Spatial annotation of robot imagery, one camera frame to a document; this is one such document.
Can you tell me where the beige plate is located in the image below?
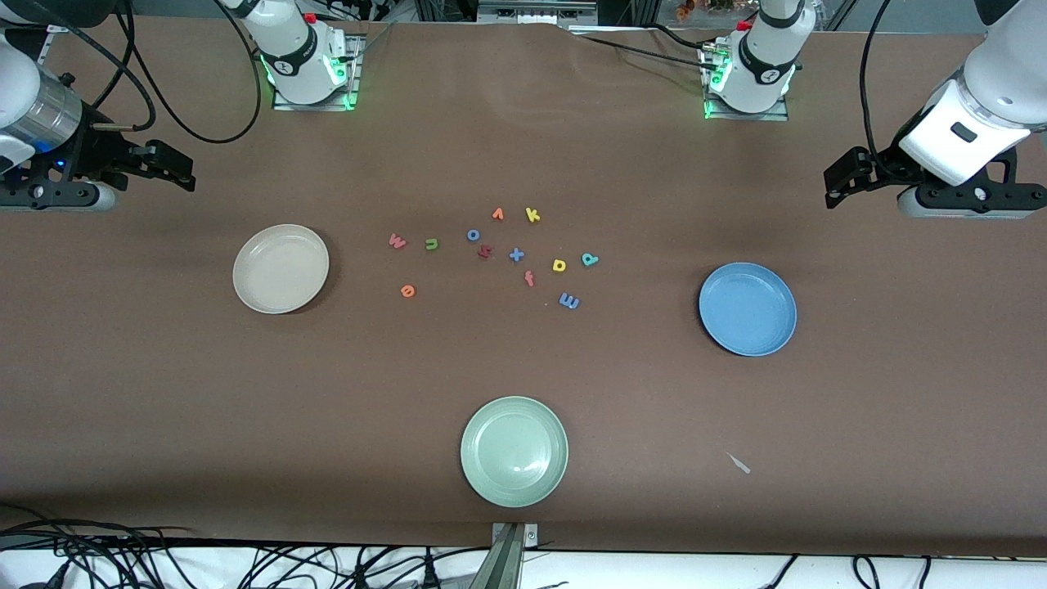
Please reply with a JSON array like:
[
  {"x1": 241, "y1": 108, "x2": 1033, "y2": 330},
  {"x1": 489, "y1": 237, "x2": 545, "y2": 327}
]
[{"x1": 232, "y1": 223, "x2": 330, "y2": 315}]

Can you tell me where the blue plate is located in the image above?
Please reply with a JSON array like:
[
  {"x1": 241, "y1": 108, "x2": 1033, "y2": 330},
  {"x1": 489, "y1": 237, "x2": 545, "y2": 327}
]
[{"x1": 698, "y1": 262, "x2": 798, "y2": 357}]

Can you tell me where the gray power strip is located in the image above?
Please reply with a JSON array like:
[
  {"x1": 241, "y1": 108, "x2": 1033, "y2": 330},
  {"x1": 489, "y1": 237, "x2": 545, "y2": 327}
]
[{"x1": 477, "y1": 0, "x2": 600, "y2": 27}]

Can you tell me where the green plate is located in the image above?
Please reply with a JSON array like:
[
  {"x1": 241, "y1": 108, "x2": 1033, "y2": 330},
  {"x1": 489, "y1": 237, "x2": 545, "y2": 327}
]
[{"x1": 460, "y1": 396, "x2": 569, "y2": 509}]

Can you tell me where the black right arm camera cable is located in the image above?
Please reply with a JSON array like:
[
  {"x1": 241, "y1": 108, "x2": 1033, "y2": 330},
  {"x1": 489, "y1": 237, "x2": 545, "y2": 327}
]
[{"x1": 49, "y1": 0, "x2": 263, "y2": 145}]

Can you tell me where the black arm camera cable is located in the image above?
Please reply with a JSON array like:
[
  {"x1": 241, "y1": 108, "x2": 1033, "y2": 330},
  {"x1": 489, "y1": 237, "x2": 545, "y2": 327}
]
[
  {"x1": 859, "y1": 0, "x2": 901, "y2": 177},
  {"x1": 49, "y1": 0, "x2": 263, "y2": 145}
]

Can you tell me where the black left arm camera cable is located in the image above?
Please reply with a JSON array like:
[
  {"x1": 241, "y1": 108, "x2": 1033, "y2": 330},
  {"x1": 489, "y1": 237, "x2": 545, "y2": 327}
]
[{"x1": 859, "y1": 0, "x2": 901, "y2": 177}]

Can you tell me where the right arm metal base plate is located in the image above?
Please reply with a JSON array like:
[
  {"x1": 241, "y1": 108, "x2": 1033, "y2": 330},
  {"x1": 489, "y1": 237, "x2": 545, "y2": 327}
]
[{"x1": 272, "y1": 34, "x2": 362, "y2": 112}]

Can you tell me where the black base cable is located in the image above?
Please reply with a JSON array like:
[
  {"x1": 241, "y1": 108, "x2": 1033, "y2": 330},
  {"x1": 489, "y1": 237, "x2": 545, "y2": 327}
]
[{"x1": 573, "y1": 31, "x2": 721, "y2": 70}]

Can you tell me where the aluminium profile post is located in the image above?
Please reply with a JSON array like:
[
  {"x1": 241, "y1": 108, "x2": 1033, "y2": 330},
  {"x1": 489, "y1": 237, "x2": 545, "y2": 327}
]
[{"x1": 489, "y1": 522, "x2": 539, "y2": 589}]

